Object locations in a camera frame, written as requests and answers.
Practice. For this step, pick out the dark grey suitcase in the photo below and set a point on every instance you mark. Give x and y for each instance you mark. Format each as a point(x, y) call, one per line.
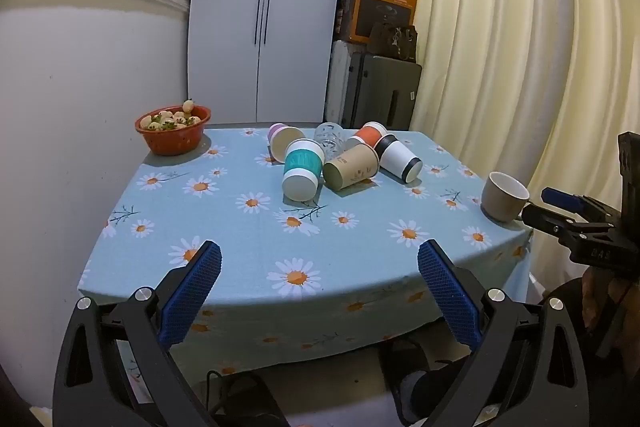
point(380, 92)

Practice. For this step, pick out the brown kraft paper cup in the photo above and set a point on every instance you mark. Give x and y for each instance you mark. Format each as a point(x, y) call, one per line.
point(352, 164)

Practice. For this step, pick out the orange cardboard box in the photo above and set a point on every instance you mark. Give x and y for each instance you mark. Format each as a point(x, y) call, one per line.
point(385, 2)

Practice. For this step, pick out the white wardrobe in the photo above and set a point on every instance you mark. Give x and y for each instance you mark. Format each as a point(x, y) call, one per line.
point(295, 32)

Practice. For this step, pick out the person's right hand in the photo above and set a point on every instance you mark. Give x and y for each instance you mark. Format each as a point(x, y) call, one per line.
point(597, 302)

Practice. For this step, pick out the pink paper cup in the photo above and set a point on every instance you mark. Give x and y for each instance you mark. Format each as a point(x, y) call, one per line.
point(276, 132)

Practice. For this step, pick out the dark brown handbag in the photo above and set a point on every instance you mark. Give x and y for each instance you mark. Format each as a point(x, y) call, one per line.
point(392, 41)

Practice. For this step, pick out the white hard case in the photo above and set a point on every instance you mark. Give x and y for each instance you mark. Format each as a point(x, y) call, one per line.
point(337, 82)

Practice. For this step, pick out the teal and white paper cup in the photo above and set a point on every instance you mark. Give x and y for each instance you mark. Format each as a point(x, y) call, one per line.
point(302, 163)

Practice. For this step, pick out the beige ceramic cup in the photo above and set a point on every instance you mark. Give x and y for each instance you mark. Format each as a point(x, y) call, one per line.
point(500, 203)

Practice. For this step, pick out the black and white paper cup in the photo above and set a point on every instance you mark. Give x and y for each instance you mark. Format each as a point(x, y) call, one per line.
point(397, 157)

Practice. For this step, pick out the orange paper cup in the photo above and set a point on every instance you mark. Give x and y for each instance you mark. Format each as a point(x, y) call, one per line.
point(370, 136)

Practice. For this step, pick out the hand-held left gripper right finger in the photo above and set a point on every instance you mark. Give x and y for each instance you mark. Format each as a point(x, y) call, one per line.
point(450, 297)

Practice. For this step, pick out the blue daisy tablecloth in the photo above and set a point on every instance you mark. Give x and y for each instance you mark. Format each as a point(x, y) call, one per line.
point(250, 237)

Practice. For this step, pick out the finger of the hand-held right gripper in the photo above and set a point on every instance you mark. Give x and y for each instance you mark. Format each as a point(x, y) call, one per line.
point(547, 217)
point(562, 197)

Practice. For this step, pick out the cream curtain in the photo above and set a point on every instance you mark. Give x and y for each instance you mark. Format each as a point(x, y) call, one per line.
point(500, 57)

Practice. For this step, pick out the red colander bowl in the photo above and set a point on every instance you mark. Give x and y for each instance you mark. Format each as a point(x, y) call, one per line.
point(170, 141)

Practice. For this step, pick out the pile of pale strawberries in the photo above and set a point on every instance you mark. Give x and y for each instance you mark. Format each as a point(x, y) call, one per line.
point(167, 119)

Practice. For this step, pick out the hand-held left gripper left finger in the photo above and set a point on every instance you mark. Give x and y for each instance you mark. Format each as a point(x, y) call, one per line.
point(192, 292)

